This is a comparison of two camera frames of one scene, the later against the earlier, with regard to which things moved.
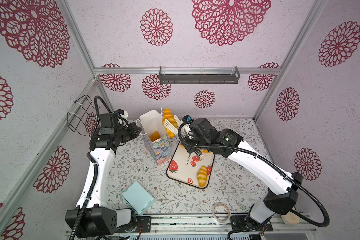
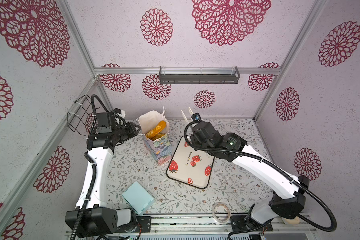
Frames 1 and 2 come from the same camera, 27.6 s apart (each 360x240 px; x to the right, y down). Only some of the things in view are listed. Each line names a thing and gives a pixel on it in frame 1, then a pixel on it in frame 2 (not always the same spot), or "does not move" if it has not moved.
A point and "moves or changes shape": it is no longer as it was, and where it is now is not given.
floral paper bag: [150, 125] does not move
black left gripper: [132, 127] does not move
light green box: [140, 199] does not move
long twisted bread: [202, 150] moves or changes shape
